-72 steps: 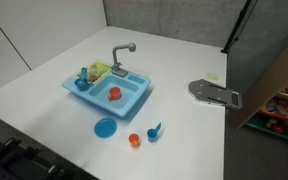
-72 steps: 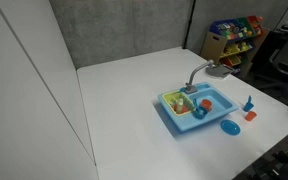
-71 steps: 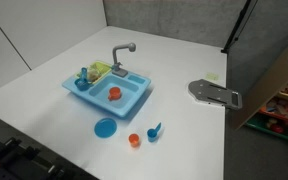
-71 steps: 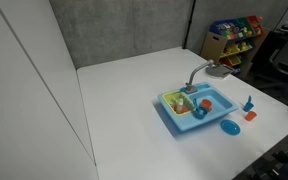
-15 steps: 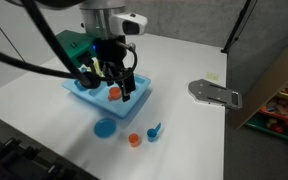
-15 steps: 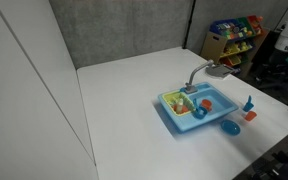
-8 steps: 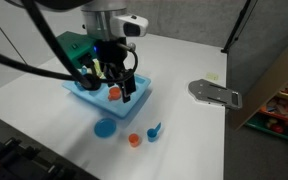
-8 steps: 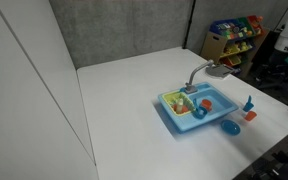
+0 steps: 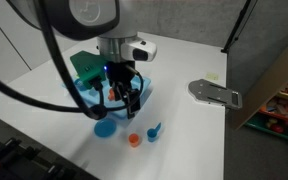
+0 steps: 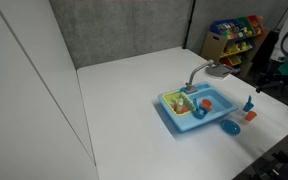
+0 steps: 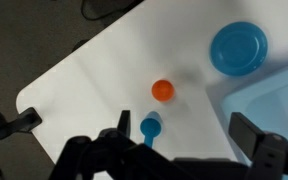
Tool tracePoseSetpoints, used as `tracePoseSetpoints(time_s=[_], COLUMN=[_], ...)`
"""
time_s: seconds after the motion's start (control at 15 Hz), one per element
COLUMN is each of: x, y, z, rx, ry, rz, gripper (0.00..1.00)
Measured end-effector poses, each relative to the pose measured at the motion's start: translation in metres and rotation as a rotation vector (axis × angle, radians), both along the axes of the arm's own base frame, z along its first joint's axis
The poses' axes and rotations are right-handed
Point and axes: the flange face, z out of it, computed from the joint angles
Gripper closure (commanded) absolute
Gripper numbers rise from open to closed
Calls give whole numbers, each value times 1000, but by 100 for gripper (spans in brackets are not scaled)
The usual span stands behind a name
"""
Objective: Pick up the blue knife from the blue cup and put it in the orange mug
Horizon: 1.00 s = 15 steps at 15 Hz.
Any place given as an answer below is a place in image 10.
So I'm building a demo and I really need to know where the orange toy mug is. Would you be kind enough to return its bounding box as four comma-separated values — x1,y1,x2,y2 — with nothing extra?
200,99,213,112

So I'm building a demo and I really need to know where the light blue toy sink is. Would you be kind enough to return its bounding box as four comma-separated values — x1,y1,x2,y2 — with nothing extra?
157,82,240,133

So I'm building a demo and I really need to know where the small orange toy cup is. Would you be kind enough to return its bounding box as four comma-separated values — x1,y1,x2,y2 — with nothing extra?
244,110,258,122

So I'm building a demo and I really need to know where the yellow toy dish rack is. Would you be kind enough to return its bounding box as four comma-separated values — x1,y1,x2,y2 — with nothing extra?
162,91,198,117

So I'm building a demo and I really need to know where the blue toy plate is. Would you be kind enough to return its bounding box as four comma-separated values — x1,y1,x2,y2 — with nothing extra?
220,119,242,136

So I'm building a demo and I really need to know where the small blue toy cup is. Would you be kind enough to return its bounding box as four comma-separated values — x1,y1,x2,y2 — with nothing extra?
243,101,255,113

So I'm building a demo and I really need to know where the silver metal mounting plate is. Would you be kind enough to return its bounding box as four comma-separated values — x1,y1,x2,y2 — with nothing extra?
205,64,240,79

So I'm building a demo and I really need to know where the gray toy faucet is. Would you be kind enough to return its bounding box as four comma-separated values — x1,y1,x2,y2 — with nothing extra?
184,59,215,94

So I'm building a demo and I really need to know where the orange toy plate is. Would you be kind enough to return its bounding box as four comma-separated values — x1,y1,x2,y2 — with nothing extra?
173,103,189,114

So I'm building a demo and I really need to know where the toy shelf with coloured bins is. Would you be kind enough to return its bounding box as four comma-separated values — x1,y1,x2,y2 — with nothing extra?
200,14,271,78

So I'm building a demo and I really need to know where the black metal frame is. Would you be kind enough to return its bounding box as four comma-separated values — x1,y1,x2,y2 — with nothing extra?
233,123,288,180

